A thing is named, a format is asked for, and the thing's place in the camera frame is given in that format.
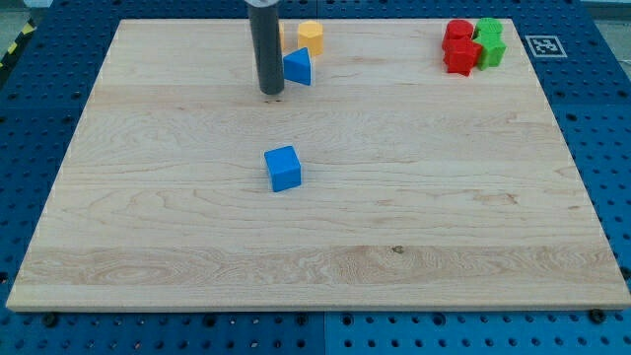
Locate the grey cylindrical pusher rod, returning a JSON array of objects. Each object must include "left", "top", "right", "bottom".
[{"left": 245, "top": 0, "right": 284, "bottom": 95}]

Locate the yellow block behind rod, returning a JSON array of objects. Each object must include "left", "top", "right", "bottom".
[{"left": 278, "top": 22, "right": 286, "bottom": 51}]

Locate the green star block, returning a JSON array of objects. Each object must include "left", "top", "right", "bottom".
[{"left": 473, "top": 35, "right": 507, "bottom": 70}]

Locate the yellow black hazard tape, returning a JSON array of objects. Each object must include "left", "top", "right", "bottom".
[{"left": 1, "top": 18, "right": 36, "bottom": 70}]

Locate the blue triangle block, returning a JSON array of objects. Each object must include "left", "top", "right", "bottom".
[{"left": 283, "top": 47, "right": 312, "bottom": 86}]

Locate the green cylinder block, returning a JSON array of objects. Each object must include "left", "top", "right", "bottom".
[{"left": 473, "top": 18, "right": 504, "bottom": 38}]

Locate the wooden board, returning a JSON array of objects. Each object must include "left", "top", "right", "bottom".
[{"left": 7, "top": 19, "right": 630, "bottom": 312}]

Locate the yellow hexagon block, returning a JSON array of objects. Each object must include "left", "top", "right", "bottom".
[{"left": 297, "top": 21, "right": 324, "bottom": 56}]

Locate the white fiducial marker tag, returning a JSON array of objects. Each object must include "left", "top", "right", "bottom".
[{"left": 526, "top": 35, "right": 567, "bottom": 58}]

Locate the red cylinder block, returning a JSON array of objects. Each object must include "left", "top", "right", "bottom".
[{"left": 442, "top": 19, "right": 474, "bottom": 50}]

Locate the blue cube block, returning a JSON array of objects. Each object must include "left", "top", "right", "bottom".
[{"left": 264, "top": 146, "right": 302, "bottom": 192}]

